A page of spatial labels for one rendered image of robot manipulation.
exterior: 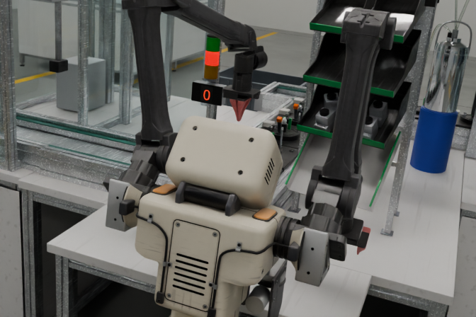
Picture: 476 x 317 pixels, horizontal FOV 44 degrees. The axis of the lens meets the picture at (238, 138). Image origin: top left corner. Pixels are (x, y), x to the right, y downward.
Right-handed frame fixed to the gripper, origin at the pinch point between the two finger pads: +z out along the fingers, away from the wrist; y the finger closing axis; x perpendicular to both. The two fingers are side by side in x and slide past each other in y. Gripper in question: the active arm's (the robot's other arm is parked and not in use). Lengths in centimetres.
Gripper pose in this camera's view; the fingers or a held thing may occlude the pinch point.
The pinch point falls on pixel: (239, 118)
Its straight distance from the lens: 178.9
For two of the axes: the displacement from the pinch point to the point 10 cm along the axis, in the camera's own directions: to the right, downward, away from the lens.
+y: -9.2, -2.0, 3.3
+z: -0.8, 9.4, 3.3
